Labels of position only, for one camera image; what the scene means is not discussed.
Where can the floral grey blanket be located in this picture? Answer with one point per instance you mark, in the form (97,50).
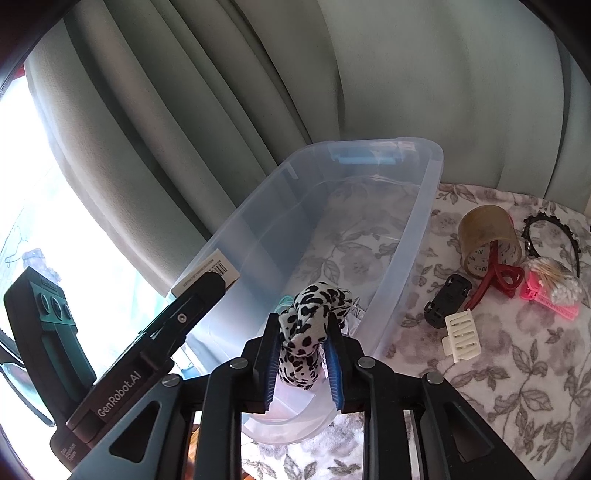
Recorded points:
(508,369)

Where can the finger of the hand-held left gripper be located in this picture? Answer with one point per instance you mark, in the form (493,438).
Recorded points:
(194,304)

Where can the bundle of cotton swabs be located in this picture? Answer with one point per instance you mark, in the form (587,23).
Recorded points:
(554,277)

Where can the red hair claw clip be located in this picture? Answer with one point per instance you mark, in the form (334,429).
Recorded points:
(496,273)

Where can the black spotted white scrunchie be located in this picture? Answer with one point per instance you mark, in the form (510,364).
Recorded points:
(304,314)

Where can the window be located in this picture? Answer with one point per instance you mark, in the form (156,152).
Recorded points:
(69,221)

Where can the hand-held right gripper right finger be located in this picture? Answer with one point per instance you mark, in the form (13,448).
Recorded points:
(334,376)

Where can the grey-green curtain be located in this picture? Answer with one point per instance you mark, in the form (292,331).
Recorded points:
(323,69)

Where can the white hair clip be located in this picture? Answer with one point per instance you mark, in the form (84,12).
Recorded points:
(461,337)

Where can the clear plastic storage container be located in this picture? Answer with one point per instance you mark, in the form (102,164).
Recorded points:
(258,221)

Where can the amber tape roll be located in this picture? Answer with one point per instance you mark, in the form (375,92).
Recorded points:
(480,226)

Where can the black hair clip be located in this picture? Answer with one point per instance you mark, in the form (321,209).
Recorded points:
(445,300)

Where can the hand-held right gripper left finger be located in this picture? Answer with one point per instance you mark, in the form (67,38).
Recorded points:
(273,369)

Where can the black beaded headband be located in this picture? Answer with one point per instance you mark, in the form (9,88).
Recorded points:
(575,249)

